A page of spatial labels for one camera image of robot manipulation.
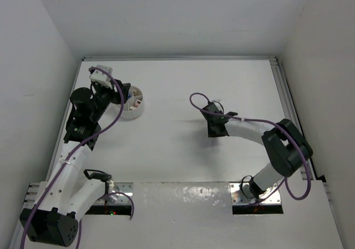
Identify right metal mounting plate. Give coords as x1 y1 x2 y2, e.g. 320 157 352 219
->
229 182 283 215

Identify aluminium frame rail right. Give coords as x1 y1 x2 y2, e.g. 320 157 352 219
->
270 57 327 183

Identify aluminium frame rail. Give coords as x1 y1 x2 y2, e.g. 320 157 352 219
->
270 57 327 183
8 182 39 249

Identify aluminium frame rail left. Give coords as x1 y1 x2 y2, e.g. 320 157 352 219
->
8 182 39 249

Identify white round compartment organizer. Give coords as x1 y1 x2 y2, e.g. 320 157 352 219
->
121 85 145 120

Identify purple cable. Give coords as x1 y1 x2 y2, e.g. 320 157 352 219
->
189 93 312 205
20 67 136 249

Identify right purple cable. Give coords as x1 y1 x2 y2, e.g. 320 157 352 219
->
189 93 312 205

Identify metal mounting plate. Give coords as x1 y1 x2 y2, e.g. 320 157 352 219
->
229 182 283 215
85 182 133 216

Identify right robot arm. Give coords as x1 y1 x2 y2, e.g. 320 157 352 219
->
201 101 313 200

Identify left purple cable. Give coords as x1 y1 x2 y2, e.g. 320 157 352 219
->
20 67 136 249

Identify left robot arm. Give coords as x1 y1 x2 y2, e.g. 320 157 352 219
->
19 78 131 248

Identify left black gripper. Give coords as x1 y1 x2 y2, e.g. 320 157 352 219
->
89 79 129 122

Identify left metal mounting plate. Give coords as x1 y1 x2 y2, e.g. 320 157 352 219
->
85 182 133 216

